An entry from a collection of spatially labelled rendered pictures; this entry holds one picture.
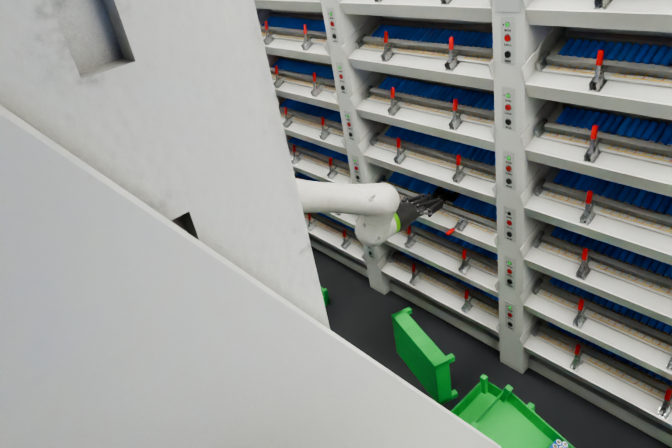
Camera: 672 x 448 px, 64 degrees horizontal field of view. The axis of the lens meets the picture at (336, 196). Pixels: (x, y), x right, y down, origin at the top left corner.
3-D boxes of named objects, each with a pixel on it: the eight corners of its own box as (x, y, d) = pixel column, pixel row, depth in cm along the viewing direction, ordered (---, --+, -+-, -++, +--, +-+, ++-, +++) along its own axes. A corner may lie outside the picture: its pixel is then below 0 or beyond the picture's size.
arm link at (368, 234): (344, 236, 177) (366, 258, 171) (353, 209, 169) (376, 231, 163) (375, 222, 185) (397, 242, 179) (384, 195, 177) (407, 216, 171)
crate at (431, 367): (439, 406, 189) (458, 396, 191) (434, 366, 179) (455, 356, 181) (396, 352, 213) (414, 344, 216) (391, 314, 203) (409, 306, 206)
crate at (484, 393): (480, 485, 162) (479, 469, 158) (428, 445, 177) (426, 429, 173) (535, 421, 178) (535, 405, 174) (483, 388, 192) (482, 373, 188)
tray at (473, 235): (500, 255, 178) (493, 239, 172) (373, 203, 221) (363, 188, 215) (532, 211, 184) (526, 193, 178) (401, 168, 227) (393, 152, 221)
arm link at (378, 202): (278, 197, 166) (280, 222, 158) (283, 168, 159) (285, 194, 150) (389, 202, 174) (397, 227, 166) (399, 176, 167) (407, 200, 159)
